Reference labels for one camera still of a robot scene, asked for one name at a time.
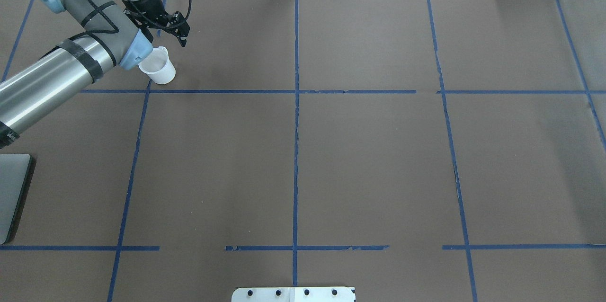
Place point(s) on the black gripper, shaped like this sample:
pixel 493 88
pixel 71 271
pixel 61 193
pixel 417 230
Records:
pixel 152 11

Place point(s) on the white plastic cup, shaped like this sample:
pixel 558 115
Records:
pixel 158 66

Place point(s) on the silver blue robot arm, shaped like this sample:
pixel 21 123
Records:
pixel 115 33

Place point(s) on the silver closed laptop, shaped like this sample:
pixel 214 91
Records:
pixel 15 176

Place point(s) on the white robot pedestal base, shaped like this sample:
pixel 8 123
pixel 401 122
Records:
pixel 295 294

